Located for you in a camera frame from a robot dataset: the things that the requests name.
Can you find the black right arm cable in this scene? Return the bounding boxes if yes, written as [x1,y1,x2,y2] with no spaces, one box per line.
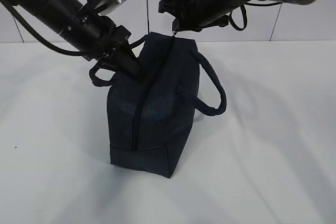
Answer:
[228,0,283,31]

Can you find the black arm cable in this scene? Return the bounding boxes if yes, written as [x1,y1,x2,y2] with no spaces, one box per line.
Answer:
[0,0,106,57]
[228,0,283,31]

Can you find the navy blue lunch bag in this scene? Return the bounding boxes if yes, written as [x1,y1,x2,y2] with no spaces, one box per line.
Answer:
[89,32,227,178]

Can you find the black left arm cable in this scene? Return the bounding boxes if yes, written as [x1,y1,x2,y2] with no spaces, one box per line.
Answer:
[0,0,106,57]

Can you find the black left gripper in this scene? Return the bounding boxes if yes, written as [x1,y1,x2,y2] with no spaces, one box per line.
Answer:
[84,16,141,77]

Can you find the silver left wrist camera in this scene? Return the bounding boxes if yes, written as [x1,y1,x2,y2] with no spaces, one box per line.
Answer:
[88,0,127,16]

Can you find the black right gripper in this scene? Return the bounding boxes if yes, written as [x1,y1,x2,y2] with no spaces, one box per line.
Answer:
[158,0,229,33]

